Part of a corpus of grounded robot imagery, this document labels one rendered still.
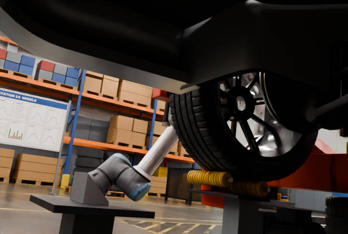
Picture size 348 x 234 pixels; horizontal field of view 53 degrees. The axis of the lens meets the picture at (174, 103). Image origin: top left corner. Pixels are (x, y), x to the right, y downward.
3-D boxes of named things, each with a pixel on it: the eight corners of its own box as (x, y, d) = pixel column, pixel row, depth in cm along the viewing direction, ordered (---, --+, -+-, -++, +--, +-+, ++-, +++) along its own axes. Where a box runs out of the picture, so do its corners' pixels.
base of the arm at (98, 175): (78, 175, 225) (90, 165, 230) (96, 198, 228) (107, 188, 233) (88, 175, 209) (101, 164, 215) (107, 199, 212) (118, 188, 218)
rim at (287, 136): (242, 12, 138) (321, 78, 157) (208, 30, 158) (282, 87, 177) (198, 122, 120) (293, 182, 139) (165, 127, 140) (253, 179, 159)
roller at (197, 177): (225, 187, 126) (226, 171, 128) (183, 182, 152) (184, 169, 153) (236, 188, 129) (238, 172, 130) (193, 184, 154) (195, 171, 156)
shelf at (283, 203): (238, 202, 185) (239, 195, 186) (219, 199, 200) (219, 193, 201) (294, 207, 205) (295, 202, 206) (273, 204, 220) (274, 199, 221)
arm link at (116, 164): (97, 175, 232) (116, 159, 242) (115, 191, 226) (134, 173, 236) (95, 163, 221) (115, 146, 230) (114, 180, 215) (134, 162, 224)
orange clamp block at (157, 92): (178, 100, 146) (159, 95, 142) (169, 103, 153) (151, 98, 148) (180, 84, 147) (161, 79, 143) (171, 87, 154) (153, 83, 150)
